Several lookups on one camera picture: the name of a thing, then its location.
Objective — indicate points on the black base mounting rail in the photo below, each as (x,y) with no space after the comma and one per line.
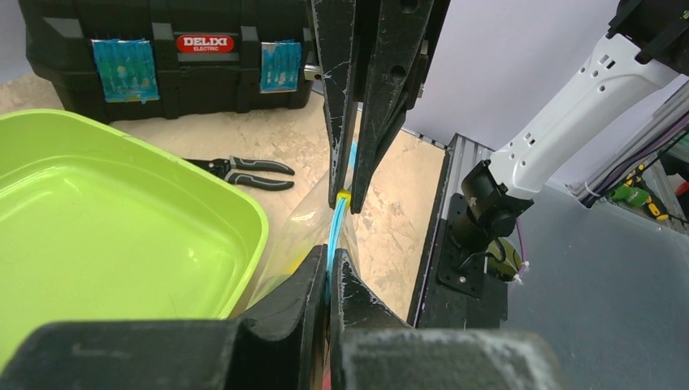
(450,290)

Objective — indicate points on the black toolbox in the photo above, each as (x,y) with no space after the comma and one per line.
(126,60)

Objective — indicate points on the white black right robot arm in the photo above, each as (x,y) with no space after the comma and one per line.
(645,47)

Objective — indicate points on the black grey pliers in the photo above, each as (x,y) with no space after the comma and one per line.
(237,171)

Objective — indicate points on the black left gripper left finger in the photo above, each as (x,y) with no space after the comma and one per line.
(280,340)

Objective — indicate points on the green yellow tool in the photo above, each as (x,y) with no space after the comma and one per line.
(635,192)

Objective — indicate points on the clear zip top bag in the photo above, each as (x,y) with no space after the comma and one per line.
(312,223)

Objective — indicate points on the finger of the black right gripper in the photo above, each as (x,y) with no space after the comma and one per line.
(398,38)
(334,30)

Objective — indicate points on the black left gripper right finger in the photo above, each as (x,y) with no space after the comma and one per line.
(357,319)

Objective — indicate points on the green plastic tray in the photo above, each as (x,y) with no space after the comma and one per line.
(99,225)

